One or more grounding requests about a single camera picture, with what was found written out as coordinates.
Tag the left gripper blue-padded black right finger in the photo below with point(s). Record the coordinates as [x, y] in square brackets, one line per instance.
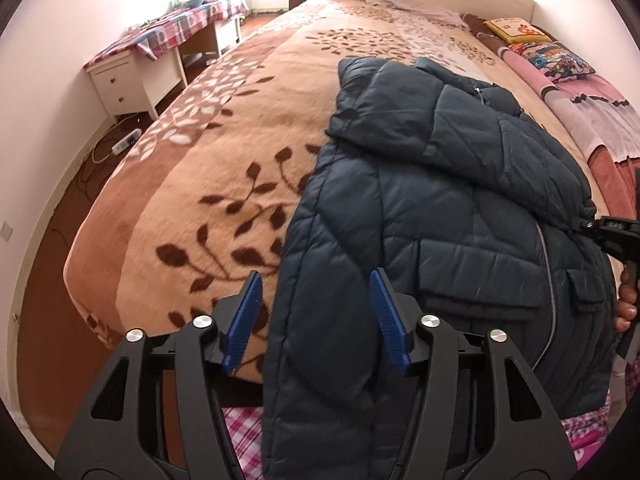
[479, 411]

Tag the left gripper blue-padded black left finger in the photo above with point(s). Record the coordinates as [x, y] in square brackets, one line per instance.
[119, 433]

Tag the dark teal quilted jacket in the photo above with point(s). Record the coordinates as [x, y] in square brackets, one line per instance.
[467, 204]

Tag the pink plaid clothing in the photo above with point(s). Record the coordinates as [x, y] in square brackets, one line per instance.
[586, 433]

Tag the person's right hand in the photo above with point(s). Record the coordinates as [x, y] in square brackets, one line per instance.
[626, 309]

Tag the pink and red striped quilt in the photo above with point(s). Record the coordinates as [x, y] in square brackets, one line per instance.
[601, 121]

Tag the blue cartoon pillow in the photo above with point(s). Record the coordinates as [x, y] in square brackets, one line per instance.
[554, 60]

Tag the beige leaf-pattern bed blanket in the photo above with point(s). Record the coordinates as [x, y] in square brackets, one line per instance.
[209, 191]

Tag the yellow cartoon pillow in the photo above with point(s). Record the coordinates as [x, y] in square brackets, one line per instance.
[516, 31]

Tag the white power strip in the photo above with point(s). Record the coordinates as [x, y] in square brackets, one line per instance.
[126, 142]

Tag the white desk with drawers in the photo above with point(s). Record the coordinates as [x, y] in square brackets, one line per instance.
[130, 83]

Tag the white crumpled cloth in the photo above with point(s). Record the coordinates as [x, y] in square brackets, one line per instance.
[433, 12]

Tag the plaid pink tablecloth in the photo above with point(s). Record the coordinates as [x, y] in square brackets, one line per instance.
[172, 29]

